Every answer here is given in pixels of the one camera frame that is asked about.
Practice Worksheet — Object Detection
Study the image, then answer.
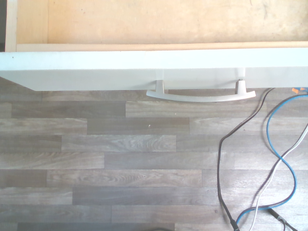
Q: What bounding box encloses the white drawer with wooden interior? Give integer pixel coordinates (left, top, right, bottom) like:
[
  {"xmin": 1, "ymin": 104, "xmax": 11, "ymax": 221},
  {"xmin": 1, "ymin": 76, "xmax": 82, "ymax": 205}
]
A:
[{"xmin": 0, "ymin": 0, "xmax": 308, "ymax": 92}]

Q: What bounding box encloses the white curved drawer handle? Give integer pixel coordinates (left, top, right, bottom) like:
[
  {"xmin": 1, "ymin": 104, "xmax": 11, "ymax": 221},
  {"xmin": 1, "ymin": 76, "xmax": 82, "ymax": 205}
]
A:
[{"xmin": 146, "ymin": 79, "xmax": 256, "ymax": 103}]

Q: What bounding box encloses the dark brown cable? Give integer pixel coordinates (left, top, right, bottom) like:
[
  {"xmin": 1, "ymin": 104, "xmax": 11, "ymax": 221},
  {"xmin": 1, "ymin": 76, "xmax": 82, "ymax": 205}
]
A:
[{"xmin": 217, "ymin": 88, "xmax": 276, "ymax": 231}]

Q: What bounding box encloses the white cable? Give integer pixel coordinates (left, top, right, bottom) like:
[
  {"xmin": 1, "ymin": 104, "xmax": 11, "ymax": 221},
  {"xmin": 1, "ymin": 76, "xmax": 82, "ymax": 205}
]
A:
[{"xmin": 248, "ymin": 126, "xmax": 308, "ymax": 231}]

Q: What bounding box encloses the blue cable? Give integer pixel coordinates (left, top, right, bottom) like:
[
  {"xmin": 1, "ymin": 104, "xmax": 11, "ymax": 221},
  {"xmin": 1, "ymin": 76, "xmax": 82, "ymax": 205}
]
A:
[{"xmin": 235, "ymin": 93, "xmax": 308, "ymax": 231}]

